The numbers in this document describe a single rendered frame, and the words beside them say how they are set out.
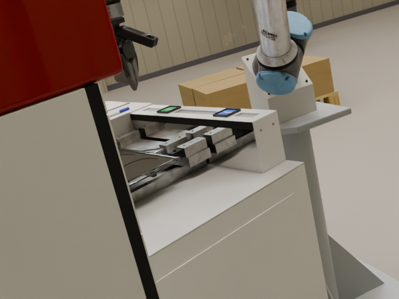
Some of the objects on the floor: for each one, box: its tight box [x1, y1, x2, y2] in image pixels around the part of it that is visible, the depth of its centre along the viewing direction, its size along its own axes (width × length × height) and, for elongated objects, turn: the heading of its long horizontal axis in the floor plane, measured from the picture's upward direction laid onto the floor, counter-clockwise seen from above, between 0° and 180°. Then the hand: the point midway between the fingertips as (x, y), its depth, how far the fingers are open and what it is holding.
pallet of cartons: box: [178, 55, 340, 109], centre depth 489 cm, size 125×90×44 cm
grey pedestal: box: [279, 101, 399, 299], centre depth 203 cm, size 51×44×82 cm
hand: (136, 85), depth 163 cm, fingers closed
